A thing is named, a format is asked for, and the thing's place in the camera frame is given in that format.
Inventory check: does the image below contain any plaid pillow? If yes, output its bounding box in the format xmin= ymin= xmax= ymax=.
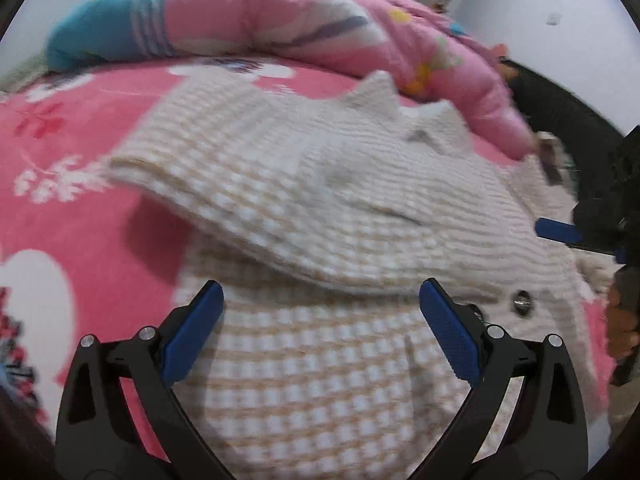
xmin=535 ymin=132 xmax=568 ymax=186

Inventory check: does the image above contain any beige white checked knit sweater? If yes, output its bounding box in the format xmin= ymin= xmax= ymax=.
xmin=107 ymin=70 xmax=613 ymax=480

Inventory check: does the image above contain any person's right hand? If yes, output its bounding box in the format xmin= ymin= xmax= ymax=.
xmin=606 ymin=265 xmax=640 ymax=386

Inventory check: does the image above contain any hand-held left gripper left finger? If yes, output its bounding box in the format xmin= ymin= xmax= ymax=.
xmin=54 ymin=280 xmax=236 ymax=480

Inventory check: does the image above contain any pink and blue quilt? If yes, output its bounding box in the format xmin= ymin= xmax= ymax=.
xmin=45 ymin=0 xmax=538 ymax=158

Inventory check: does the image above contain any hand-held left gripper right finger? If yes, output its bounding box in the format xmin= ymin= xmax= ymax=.
xmin=410 ymin=277 xmax=590 ymax=480

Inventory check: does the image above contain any black padded headboard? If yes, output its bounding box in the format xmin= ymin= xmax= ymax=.
xmin=500 ymin=57 xmax=626 ymax=201

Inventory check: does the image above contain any pink floral bed blanket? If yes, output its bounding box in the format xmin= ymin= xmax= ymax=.
xmin=0 ymin=55 xmax=616 ymax=461

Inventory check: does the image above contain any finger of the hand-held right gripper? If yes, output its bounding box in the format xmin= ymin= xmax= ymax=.
xmin=535 ymin=217 xmax=583 ymax=246

